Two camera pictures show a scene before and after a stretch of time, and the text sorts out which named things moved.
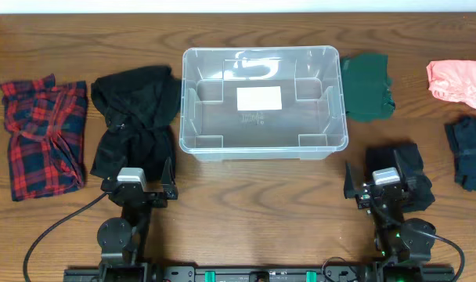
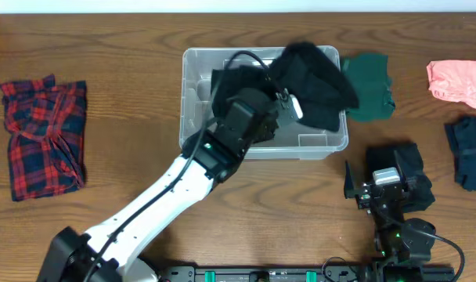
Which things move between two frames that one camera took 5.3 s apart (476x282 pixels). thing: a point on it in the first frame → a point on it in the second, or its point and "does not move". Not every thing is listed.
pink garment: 459,81 does not move
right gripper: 364,198 does not move
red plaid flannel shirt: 45,135 does not move
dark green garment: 367,87 does not move
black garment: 139,106 → 301,69
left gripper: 151,195 → 270,122
